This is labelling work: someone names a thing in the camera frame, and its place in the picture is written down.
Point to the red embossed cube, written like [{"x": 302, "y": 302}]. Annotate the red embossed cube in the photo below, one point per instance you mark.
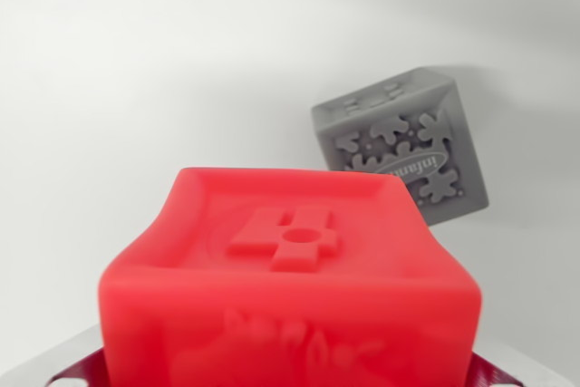
[{"x": 290, "y": 283}]

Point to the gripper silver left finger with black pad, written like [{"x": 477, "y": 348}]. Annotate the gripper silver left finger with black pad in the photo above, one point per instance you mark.
[{"x": 68, "y": 362}]

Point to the grey embossed cube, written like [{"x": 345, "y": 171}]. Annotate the grey embossed cube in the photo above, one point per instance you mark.
[{"x": 408, "y": 147}]

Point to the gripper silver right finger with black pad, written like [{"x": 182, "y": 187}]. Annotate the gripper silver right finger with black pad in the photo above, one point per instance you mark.
[{"x": 507, "y": 366}]

